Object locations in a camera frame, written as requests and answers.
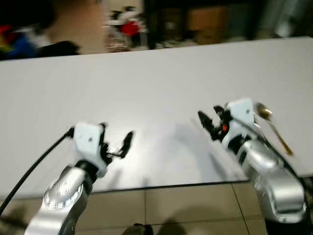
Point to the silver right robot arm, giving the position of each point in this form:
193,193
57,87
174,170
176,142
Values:
274,186

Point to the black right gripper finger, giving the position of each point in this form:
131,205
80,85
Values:
206,122
219,111

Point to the red and white object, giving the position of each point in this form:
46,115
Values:
129,27

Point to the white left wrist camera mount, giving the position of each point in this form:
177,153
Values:
87,139

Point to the blue object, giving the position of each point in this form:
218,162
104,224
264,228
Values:
19,48

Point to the black bag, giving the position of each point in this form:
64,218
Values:
59,49

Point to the dark robot foot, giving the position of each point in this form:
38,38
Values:
137,229

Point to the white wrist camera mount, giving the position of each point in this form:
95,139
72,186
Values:
240,115
87,139

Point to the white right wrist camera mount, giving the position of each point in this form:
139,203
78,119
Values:
240,115

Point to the gold metal spoon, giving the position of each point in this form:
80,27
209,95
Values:
274,128

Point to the brown cardboard box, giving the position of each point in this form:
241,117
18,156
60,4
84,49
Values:
208,23

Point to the black shelf frame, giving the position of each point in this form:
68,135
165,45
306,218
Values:
151,24

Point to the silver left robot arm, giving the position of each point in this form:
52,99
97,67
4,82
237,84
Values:
61,196

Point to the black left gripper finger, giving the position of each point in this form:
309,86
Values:
128,141
102,128

